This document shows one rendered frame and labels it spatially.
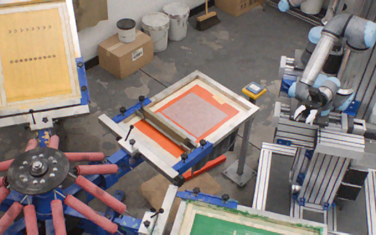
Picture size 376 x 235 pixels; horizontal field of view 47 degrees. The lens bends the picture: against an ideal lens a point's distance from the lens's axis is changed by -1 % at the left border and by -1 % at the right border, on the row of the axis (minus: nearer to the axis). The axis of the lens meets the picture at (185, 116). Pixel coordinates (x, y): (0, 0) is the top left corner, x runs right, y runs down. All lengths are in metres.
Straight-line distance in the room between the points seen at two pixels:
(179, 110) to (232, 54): 2.33
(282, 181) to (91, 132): 1.82
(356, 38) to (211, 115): 1.14
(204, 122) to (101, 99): 1.87
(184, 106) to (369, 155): 1.25
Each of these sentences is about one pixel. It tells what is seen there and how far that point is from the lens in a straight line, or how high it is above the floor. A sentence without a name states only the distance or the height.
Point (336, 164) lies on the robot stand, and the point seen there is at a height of 0.69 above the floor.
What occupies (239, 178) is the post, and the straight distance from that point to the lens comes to 3.83.
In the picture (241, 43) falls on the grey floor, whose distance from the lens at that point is 5.40.
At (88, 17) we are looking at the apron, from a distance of 4.60.
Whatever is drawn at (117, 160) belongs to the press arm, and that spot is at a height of 1.04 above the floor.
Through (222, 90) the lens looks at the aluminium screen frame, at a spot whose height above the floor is 0.99.
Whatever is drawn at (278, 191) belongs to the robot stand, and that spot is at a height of 0.21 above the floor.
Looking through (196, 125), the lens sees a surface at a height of 0.96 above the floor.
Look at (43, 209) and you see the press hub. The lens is 2.38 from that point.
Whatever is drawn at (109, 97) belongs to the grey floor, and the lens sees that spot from 4.57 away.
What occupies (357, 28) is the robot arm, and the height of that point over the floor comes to 1.88.
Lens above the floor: 2.97
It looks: 43 degrees down
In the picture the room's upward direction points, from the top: 2 degrees clockwise
